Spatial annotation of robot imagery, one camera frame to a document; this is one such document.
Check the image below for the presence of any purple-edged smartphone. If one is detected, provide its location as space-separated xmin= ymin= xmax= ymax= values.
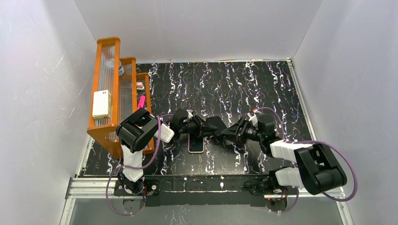
xmin=189 ymin=136 xmax=205 ymax=153

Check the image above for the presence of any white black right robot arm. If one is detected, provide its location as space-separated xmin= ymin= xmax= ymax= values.
xmin=221 ymin=115 xmax=347 ymax=195

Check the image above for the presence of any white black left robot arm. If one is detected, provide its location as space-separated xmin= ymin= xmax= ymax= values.
xmin=116 ymin=108 xmax=218 ymax=195

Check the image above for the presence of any pink tool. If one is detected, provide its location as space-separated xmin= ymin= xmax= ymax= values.
xmin=137 ymin=96 xmax=146 ymax=109

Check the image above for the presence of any orange wooden shelf rack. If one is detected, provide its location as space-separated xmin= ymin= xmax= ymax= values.
xmin=87 ymin=37 xmax=152 ymax=158

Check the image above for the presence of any white blue patterned cup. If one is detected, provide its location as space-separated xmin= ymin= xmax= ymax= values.
xmin=118 ymin=60 xmax=125 ymax=76

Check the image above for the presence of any white box with red label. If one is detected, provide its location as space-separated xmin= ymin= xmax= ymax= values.
xmin=92 ymin=90 xmax=111 ymax=120

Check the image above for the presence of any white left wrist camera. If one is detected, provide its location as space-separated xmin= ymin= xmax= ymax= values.
xmin=187 ymin=109 xmax=193 ymax=118

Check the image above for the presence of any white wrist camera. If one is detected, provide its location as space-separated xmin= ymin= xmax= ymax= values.
xmin=245 ymin=112 xmax=258 ymax=127
xmin=187 ymin=109 xmax=193 ymax=118

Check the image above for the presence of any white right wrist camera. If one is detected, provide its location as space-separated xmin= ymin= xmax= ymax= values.
xmin=245 ymin=112 xmax=258 ymax=127

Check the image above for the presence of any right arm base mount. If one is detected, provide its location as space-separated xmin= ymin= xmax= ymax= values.
xmin=241 ymin=177 xmax=299 ymax=214

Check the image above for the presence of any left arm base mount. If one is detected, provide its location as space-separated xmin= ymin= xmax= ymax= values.
xmin=113 ymin=178 xmax=160 ymax=215

